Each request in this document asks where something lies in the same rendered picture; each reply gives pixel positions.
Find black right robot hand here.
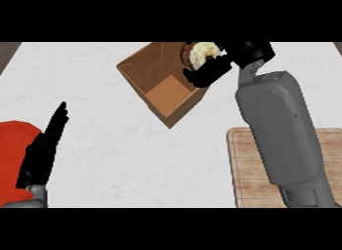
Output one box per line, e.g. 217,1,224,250
181,42,276,89

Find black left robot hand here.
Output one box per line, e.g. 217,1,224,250
16,101,70,189

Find cream frosted cupcake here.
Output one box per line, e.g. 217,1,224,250
180,42,227,71

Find brown cardboard box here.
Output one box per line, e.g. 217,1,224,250
115,42,210,130

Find wooden cutting board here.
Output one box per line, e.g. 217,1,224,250
224,126,342,209

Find red round object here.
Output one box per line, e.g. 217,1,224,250
0,120,44,209

